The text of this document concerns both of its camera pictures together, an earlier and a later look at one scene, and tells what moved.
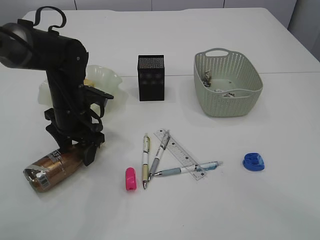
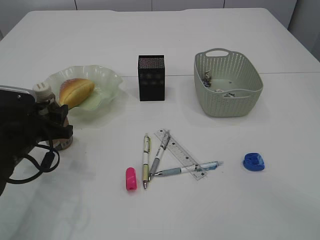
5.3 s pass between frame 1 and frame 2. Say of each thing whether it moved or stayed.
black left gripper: moved
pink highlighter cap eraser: stayed
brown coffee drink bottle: moved
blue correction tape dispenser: stayed
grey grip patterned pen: stayed
